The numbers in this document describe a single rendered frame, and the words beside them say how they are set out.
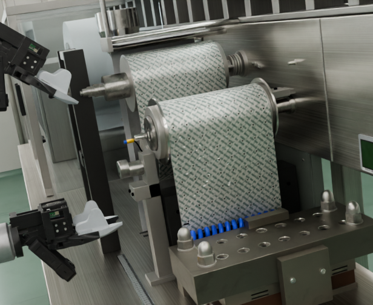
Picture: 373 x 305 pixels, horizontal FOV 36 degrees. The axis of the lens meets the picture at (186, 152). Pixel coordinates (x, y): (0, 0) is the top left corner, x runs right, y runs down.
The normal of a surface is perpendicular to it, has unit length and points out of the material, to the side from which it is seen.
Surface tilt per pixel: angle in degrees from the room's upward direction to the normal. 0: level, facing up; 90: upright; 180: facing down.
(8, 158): 90
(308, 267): 90
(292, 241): 0
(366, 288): 0
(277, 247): 0
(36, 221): 90
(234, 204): 90
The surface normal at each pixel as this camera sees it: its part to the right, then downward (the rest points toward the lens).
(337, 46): -0.94, 0.22
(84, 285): -0.15, -0.96
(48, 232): 0.31, 0.18
